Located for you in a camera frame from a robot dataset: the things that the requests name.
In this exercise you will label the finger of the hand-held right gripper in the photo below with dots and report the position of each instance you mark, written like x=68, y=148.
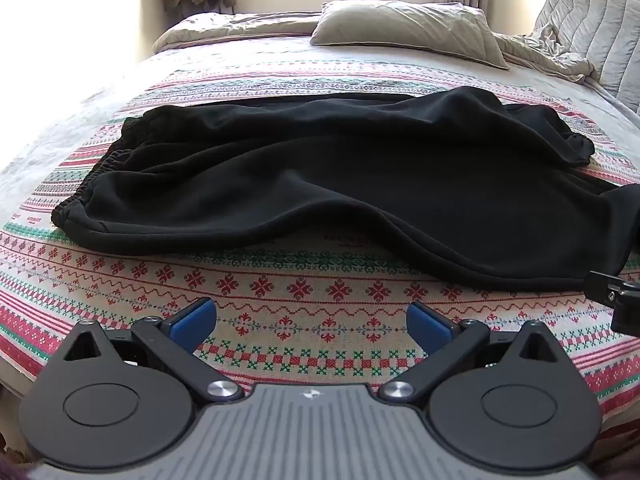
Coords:
x=627, y=307

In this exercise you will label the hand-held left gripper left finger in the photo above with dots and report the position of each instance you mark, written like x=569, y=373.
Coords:
x=192, y=326

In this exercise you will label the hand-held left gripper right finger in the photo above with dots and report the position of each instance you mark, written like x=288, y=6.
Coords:
x=426, y=327

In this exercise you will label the black pants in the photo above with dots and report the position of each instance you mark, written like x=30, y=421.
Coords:
x=325, y=175

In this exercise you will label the patterned bedspread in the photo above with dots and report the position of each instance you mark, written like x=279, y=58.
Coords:
x=60, y=125

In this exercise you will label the grey quilted comforter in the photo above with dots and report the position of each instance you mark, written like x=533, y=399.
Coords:
x=595, y=20

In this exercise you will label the beige crumpled duvet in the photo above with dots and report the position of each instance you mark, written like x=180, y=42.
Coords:
x=235, y=27

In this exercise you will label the beige pillow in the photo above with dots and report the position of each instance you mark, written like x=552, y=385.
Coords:
x=400, y=25

